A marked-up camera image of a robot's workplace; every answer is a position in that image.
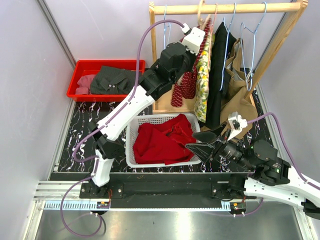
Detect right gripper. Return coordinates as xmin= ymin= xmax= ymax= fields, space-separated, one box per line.
xmin=184 ymin=121 xmax=255 ymax=171

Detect red skirt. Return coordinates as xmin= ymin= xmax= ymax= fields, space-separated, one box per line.
xmin=133 ymin=114 xmax=196 ymax=165

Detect light blue wire hanger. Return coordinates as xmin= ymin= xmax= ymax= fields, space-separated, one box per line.
xmin=162 ymin=4 xmax=173 ymax=51

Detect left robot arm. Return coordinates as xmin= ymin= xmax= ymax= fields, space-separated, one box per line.
xmin=90 ymin=42 xmax=200 ymax=198

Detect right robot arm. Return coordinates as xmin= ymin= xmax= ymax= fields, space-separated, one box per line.
xmin=185 ymin=128 xmax=320 ymax=220

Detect wooden hanger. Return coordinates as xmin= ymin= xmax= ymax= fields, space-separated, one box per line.
xmin=196 ymin=0 xmax=213 ymax=31

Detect white plastic basket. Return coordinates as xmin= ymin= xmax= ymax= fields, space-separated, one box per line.
xmin=125 ymin=113 xmax=200 ymax=168

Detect tan garment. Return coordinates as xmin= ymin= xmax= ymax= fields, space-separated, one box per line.
xmin=201 ymin=37 xmax=258 ymax=141

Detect wooden clothes rack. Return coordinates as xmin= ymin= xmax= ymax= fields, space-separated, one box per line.
xmin=148 ymin=0 xmax=310 ymax=115

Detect red polka dot garment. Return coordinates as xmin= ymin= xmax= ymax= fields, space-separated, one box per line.
xmin=170 ymin=17 xmax=212 ymax=108

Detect yellow floral garment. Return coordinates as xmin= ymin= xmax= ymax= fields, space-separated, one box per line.
xmin=194 ymin=34 xmax=212 ymax=123

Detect black garment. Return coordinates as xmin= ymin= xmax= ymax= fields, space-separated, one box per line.
xmin=204 ymin=22 xmax=237 ymax=129

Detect dark striped shirt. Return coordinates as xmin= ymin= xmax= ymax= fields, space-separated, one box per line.
xmin=90 ymin=66 xmax=136 ymax=95

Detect pink cloth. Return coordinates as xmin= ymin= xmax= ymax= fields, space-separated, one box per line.
xmin=75 ymin=74 xmax=96 ymax=95

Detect red plastic bin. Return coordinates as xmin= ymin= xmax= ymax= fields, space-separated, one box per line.
xmin=66 ymin=59 xmax=137 ymax=102

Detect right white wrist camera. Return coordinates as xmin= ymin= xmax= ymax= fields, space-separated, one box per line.
xmin=227 ymin=112 xmax=248 ymax=141

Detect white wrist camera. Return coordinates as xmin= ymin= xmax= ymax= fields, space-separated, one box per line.
xmin=181 ymin=23 xmax=205 ymax=55
xmin=227 ymin=112 xmax=248 ymax=141

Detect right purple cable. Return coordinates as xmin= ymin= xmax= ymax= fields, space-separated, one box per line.
xmin=246 ymin=111 xmax=320 ymax=191

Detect purple cable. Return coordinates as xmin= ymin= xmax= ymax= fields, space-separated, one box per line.
xmin=59 ymin=19 xmax=188 ymax=237
xmin=246 ymin=111 xmax=320 ymax=191

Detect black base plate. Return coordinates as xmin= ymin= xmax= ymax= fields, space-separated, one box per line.
xmin=48 ymin=171 xmax=258 ymax=210

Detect empty blue wire hanger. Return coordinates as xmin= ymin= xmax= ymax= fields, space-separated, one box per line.
xmin=240 ymin=1 xmax=268 ymax=91

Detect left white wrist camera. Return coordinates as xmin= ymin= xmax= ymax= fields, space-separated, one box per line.
xmin=181 ymin=23 xmax=205 ymax=55

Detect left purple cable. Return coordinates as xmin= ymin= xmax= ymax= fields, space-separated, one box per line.
xmin=59 ymin=19 xmax=188 ymax=237

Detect pink wire hanger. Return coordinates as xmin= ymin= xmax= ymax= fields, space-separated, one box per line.
xmin=209 ymin=2 xmax=219 ymax=50

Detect white cable duct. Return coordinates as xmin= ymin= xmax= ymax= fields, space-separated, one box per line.
xmin=44 ymin=200 xmax=231 ymax=212

